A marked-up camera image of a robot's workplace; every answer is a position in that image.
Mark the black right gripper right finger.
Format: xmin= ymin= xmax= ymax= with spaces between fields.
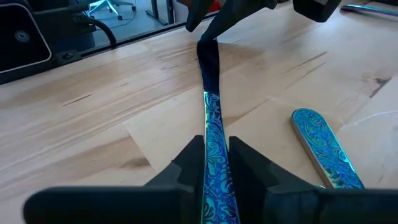
xmin=228 ymin=136 xmax=398 ymax=224

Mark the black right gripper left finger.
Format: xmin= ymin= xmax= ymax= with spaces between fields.
xmin=23 ymin=134 xmax=206 ymax=224

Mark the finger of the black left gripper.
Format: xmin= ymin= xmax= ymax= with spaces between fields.
xmin=185 ymin=0 xmax=216 ymax=33
xmin=198 ymin=0 xmax=342 ymax=43

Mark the iridescent table knife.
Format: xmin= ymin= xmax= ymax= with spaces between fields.
xmin=197 ymin=39 xmax=241 ymax=224
xmin=290 ymin=108 xmax=365 ymax=190
xmin=340 ymin=3 xmax=398 ymax=18

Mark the white office chair base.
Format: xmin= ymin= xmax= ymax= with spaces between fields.
xmin=88 ymin=0 xmax=137 ymax=21

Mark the thick black cable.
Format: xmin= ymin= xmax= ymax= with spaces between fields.
xmin=70 ymin=14 xmax=118 ymax=47

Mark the black table camera box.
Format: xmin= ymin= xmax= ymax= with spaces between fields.
xmin=0 ymin=0 xmax=83 ymax=85

